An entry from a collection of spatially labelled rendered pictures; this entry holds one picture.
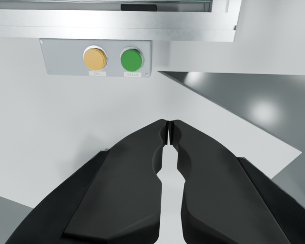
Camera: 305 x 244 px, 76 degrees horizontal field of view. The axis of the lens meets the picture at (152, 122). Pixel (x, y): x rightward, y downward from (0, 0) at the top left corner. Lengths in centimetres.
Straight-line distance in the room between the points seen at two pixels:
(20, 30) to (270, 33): 51
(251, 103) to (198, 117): 106
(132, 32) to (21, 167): 60
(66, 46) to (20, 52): 20
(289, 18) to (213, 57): 17
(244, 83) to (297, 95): 39
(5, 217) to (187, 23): 285
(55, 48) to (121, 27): 13
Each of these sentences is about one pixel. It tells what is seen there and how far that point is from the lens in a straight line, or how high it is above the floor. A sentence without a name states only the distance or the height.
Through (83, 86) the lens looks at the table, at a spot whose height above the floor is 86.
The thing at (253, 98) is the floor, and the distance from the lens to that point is 157.
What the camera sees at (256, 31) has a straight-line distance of 52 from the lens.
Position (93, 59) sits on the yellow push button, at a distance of 40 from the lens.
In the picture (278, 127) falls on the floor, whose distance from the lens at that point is 176.
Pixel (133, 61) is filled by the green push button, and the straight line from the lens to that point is 38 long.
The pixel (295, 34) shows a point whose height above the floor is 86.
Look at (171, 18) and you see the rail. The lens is 38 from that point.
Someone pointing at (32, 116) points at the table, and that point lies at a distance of 66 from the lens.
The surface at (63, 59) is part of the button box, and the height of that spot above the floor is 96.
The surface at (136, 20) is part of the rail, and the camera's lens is 38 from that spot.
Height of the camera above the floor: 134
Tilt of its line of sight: 61 degrees down
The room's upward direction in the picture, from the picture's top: 173 degrees counter-clockwise
